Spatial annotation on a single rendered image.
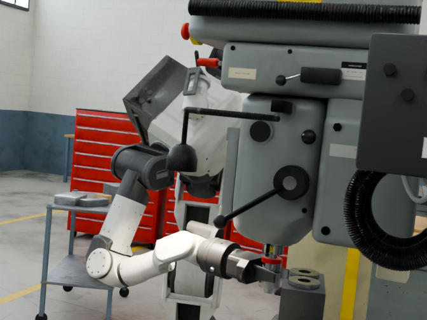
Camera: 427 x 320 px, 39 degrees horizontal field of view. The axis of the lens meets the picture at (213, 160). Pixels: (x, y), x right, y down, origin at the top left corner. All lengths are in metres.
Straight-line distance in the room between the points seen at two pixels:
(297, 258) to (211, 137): 1.58
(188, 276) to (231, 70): 0.97
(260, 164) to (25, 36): 11.65
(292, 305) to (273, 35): 0.78
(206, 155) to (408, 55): 0.87
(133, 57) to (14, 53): 2.36
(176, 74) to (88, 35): 10.50
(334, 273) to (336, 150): 1.98
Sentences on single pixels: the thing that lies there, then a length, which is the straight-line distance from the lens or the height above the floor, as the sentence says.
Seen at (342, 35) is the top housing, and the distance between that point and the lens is 1.21.
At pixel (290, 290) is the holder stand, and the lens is 1.70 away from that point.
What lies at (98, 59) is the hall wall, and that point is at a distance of 12.09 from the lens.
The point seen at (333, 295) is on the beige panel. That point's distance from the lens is 3.18.
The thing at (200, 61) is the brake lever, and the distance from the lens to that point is 1.52.
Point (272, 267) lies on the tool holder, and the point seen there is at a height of 1.25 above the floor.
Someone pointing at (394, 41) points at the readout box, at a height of 1.71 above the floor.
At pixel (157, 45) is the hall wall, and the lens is 11.53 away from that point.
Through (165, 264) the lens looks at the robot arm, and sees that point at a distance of 1.51.
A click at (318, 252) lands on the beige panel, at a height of 0.92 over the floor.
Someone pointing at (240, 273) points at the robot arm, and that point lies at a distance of 1.37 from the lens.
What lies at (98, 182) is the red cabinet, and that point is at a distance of 6.82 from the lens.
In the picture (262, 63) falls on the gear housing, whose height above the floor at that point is 1.69.
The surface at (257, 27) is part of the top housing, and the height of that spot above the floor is 1.76.
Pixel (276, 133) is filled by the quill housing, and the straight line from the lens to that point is 1.26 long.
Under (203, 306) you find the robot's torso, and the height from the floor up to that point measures 0.92.
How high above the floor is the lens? 1.59
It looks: 5 degrees down
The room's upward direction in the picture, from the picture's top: 6 degrees clockwise
